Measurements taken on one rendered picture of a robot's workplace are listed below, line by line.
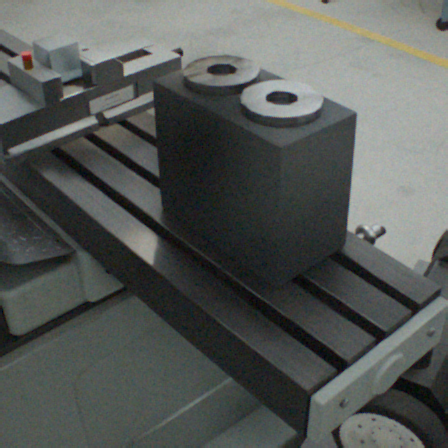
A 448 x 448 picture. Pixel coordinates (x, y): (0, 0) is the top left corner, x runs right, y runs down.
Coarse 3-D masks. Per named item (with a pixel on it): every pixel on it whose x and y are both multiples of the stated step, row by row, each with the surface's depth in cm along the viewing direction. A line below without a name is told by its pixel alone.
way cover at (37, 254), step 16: (0, 192) 111; (0, 208) 106; (16, 208) 108; (0, 224) 102; (16, 224) 103; (32, 224) 104; (0, 240) 98; (16, 240) 99; (32, 240) 100; (48, 240) 101; (64, 240) 102; (0, 256) 92; (16, 256) 95; (32, 256) 96; (48, 256) 97
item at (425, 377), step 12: (444, 240) 145; (444, 252) 140; (432, 264) 139; (444, 264) 138; (432, 276) 135; (444, 276) 135; (444, 288) 132; (444, 324) 124; (444, 336) 122; (432, 348) 114; (444, 348) 117; (420, 360) 112; (432, 360) 115; (444, 360) 115; (408, 372) 113; (420, 372) 113; (432, 372) 113; (444, 372) 114; (396, 384) 114; (408, 384) 112; (420, 384) 111; (432, 384) 111; (444, 384) 113; (420, 396) 112; (432, 396) 111; (444, 396) 112; (432, 408) 112; (444, 408) 111; (444, 420) 112
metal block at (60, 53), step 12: (48, 36) 109; (60, 36) 109; (36, 48) 108; (48, 48) 105; (60, 48) 105; (72, 48) 107; (36, 60) 109; (48, 60) 106; (60, 60) 106; (72, 60) 108; (60, 72) 107; (72, 72) 109
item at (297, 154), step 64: (192, 64) 84; (256, 64) 83; (192, 128) 81; (256, 128) 73; (320, 128) 74; (192, 192) 87; (256, 192) 77; (320, 192) 78; (256, 256) 82; (320, 256) 84
